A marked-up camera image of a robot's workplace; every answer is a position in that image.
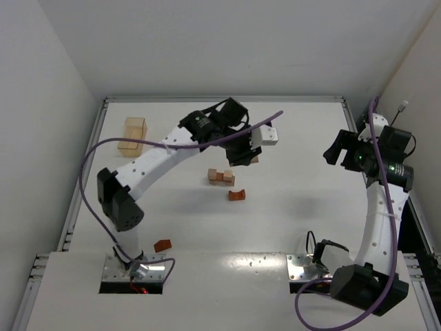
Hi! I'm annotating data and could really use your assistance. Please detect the dark red arch block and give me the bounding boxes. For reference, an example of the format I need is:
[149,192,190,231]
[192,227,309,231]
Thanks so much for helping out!
[228,189,246,201]

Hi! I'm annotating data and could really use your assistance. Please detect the red triangular roof block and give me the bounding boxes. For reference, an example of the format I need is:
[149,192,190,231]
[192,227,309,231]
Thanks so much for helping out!
[154,239,172,253]

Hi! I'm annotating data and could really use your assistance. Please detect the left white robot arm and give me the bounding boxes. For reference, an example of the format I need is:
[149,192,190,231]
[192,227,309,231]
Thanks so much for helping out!
[97,98,278,269]

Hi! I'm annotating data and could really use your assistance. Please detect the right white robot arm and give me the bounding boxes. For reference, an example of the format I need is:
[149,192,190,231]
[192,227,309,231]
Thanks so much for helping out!
[312,126,414,316]

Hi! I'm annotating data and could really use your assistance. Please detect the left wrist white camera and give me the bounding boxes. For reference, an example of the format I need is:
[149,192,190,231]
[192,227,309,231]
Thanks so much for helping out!
[250,125,278,149]

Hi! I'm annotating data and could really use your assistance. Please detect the wrist white camera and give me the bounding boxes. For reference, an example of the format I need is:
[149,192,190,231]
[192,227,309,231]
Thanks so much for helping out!
[250,125,278,149]
[358,113,389,142]

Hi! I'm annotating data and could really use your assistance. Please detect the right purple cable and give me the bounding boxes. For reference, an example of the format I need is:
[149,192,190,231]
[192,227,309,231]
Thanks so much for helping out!
[295,95,397,329]

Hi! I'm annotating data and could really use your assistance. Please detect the purple cable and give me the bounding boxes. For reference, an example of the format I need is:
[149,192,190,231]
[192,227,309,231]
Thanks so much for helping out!
[79,110,284,277]
[295,95,397,329]

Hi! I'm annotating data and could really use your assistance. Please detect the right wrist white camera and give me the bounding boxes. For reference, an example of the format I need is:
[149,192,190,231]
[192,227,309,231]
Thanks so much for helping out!
[358,113,389,142]

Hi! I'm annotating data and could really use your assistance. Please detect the black wall cable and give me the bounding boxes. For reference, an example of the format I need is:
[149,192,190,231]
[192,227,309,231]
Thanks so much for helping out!
[391,100,409,125]

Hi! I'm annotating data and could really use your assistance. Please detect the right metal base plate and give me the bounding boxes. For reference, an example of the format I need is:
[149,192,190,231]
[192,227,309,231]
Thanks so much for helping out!
[286,253,332,283]

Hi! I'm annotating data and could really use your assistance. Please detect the metal base plate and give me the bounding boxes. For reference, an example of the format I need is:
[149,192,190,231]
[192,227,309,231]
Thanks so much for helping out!
[101,254,166,283]
[286,253,332,283]

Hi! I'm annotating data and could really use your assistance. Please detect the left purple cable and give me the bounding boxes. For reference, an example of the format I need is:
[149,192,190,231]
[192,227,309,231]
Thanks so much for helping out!
[79,110,284,277]

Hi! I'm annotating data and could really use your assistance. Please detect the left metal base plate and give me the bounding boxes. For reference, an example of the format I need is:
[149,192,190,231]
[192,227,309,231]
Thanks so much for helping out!
[101,254,166,283]

